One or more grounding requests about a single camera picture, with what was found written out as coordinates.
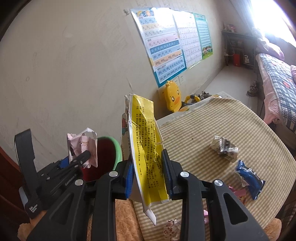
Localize pale pink carton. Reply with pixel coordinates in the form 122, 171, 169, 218
67, 127, 98, 168

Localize pink snack wrapper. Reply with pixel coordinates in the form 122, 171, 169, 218
228, 185, 247, 205

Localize blue bordered letter poster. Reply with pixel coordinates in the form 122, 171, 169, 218
130, 7, 187, 88

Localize yellow duck toy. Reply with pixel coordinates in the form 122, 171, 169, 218
162, 80, 183, 114

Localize green red bucket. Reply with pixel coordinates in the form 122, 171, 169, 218
80, 137, 122, 183

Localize pink bed sheet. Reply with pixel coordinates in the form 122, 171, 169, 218
255, 54, 281, 124

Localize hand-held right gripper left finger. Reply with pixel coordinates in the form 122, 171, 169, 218
25, 159, 136, 241

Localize blue snack wrapper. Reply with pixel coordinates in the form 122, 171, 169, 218
235, 160, 266, 201

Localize purple pillow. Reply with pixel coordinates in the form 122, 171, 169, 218
264, 37, 285, 58

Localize yellow white paper packet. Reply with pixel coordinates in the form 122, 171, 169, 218
121, 93, 170, 226

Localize dark brown wooden furniture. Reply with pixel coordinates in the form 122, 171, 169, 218
0, 146, 31, 232

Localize small dark toy figures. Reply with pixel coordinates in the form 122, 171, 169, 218
196, 91, 212, 100

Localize white chart poster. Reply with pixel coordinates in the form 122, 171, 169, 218
172, 10, 202, 70

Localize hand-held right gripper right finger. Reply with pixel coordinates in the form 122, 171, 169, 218
161, 149, 270, 241

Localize silver wrapper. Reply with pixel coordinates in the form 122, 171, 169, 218
210, 136, 238, 164

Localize bright window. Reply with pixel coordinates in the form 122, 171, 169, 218
250, 0, 296, 40

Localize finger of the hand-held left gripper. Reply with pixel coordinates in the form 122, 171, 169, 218
69, 151, 91, 173
57, 156, 71, 169

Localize tan plush cushion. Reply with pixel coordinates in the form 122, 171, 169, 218
18, 199, 283, 241

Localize pink white patterned wrapper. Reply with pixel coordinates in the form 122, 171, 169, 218
163, 219, 182, 241

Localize yellow toy vehicle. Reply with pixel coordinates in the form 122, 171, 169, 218
181, 95, 200, 109

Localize dark shelf desk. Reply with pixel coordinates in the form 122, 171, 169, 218
221, 30, 257, 70

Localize bed with plaid quilt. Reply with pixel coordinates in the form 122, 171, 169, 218
258, 53, 296, 132

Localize green chart poster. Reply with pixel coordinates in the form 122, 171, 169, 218
193, 13, 213, 61

